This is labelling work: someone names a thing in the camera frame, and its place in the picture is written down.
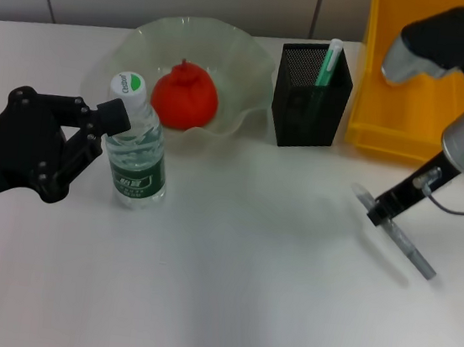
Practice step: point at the green utility knife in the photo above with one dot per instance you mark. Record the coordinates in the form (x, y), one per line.
(328, 62)

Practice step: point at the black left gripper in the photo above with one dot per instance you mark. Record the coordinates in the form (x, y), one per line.
(14, 151)

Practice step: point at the grey marker pen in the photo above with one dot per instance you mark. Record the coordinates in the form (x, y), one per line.
(409, 246)

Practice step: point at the green wavy glass fruit bowl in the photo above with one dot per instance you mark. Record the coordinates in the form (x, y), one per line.
(236, 68)

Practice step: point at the orange fruit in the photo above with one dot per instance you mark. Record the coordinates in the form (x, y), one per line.
(186, 96)

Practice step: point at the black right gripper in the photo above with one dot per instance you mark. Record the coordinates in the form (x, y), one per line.
(421, 184)

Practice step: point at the yellow plastic bin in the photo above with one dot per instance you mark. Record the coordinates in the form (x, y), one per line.
(391, 121)

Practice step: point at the clear green-label water bottle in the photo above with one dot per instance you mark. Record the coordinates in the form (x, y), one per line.
(139, 166)

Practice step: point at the black mesh pen holder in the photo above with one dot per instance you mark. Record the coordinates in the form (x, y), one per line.
(302, 114)

